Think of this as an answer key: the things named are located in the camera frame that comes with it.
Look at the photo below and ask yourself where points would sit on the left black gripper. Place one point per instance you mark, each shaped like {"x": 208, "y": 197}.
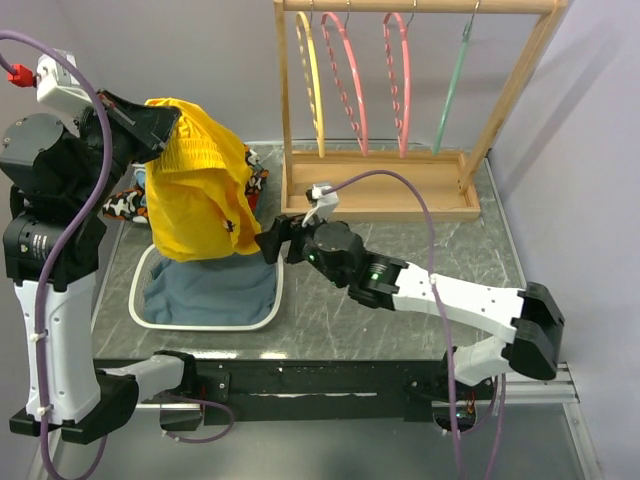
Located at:
{"x": 148, "y": 127}

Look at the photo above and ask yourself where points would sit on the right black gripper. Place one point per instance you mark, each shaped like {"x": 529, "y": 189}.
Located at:
{"x": 285, "y": 228}

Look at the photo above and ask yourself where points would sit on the yellow shorts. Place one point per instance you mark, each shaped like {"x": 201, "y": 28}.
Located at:
{"x": 195, "y": 191}

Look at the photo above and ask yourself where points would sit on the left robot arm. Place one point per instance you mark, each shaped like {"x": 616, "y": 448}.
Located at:
{"x": 60, "y": 178}

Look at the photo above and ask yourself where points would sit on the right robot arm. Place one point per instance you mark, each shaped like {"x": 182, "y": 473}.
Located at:
{"x": 525, "y": 326}

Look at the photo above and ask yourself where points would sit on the patterned black orange shorts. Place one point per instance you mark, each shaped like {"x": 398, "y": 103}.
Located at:
{"x": 131, "y": 204}

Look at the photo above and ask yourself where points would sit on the wooden hanger rack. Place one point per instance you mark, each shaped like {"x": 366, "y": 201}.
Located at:
{"x": 507, "y": 41}

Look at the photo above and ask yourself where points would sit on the pink hanger left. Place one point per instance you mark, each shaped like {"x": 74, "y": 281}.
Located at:
{"x": 351, "y": 96}

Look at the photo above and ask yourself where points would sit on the pink hanger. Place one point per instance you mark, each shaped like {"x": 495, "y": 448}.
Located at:
{"x": 400, "y": 79}
{"x": 351, "y": 96}

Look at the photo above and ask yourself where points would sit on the pink hanger right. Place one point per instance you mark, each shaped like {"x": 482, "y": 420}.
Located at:
{"x": 400, "y": 79}

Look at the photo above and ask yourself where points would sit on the yellow hanger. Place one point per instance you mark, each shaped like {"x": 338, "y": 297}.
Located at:
{"x": 311, "y": 76}

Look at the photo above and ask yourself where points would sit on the green hanger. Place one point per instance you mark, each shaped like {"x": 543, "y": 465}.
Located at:
{"x": 462, "y": 52}

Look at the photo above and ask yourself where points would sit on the blue cloth in basket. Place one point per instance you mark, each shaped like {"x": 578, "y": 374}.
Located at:
{"x": 235, "y": 291}

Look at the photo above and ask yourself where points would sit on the white laundry basket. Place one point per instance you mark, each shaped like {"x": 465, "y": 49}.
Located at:
{"x": 142, "y": 278}

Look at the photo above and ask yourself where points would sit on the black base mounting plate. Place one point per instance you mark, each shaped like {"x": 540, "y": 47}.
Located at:
{"x": 281, "y": 390}

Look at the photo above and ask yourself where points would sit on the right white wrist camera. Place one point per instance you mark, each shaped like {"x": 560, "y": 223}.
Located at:
{"x": 322, "y": 201}

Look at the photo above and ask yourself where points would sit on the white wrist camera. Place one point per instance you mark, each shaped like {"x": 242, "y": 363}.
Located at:
{"x": 56, "y": 88}
{"x": 322, "y": 201}

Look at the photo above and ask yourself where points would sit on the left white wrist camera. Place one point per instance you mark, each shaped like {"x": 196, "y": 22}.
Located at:
{"x": 56, "y": 88}

